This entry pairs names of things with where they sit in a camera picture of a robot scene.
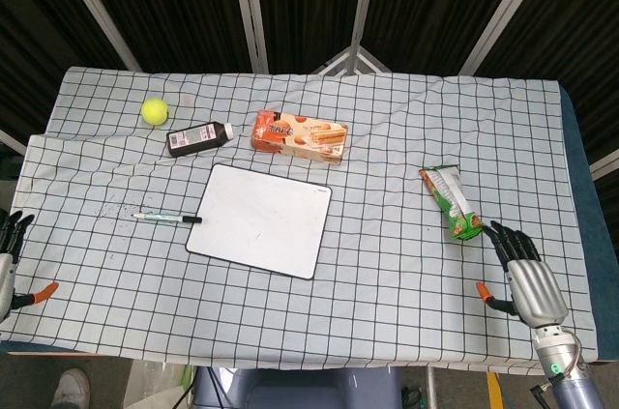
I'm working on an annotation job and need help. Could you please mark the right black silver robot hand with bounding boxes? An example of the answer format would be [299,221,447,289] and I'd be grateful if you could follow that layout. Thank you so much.
[475,219,570,329]

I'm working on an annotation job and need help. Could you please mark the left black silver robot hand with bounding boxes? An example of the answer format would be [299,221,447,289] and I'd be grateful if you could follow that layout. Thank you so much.
[0,209,60,323]

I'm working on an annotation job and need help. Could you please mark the black-capped marker pen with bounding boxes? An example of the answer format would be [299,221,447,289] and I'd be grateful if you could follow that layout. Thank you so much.
[132,211,204,225]

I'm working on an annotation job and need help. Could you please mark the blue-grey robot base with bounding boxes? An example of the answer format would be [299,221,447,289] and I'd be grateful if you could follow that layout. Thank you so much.
[192,365,402,409]

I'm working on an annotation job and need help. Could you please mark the black plug on right arm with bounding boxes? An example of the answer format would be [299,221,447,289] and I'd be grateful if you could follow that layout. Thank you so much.
[530,376,557,398]

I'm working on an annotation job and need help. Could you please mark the white drawing board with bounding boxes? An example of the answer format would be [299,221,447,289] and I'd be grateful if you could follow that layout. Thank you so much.
[185,162,334,280]

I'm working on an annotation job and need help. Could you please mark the blue desk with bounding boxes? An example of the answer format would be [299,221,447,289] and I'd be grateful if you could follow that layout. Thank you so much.
[559,84,619,363]

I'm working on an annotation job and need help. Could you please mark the yellow floor tape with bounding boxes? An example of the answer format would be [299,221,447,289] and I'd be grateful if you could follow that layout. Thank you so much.
[486,372,502,409]

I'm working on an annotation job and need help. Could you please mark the green orange snack bag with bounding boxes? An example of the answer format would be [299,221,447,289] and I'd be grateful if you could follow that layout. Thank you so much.
[418,164,485,242]

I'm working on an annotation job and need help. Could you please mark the white shoe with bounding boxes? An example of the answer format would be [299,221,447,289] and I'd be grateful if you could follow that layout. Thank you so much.
[50,367,91,409]

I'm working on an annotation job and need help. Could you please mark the metal desk leg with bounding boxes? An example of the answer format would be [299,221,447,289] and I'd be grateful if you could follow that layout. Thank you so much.
[425,365,439,409]

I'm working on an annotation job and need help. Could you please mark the white black checkered tablecloth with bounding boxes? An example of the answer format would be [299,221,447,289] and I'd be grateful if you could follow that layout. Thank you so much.
[0,65,604,376]

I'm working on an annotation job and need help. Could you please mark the yellow tennis ball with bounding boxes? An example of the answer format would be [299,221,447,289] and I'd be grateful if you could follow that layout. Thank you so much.
[140,97,170,127]

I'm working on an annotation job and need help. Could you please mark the brown bottle with white cap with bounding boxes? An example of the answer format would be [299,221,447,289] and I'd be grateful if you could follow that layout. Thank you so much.
[165,121,235,160]

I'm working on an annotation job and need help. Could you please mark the orange biscuit roll box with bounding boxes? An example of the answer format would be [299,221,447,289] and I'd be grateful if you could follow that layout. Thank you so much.
[250,109,349,166]

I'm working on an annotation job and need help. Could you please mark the white metal screen foot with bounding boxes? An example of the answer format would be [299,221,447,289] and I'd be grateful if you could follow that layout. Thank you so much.
[311,44,391,76]

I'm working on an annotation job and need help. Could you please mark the dark folding screen white frames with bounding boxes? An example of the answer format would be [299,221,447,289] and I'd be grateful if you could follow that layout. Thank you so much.
[0,0,619,183]

